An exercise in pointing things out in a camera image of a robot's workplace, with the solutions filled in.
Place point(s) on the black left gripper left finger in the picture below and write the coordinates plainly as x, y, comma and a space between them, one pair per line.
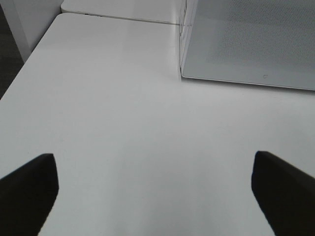
27, 196

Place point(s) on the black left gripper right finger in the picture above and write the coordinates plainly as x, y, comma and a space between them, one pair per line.
285, 195

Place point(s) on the white microwave door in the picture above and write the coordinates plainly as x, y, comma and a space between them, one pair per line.
260, 42

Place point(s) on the white microwave oven body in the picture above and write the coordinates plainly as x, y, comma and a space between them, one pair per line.
186, 21

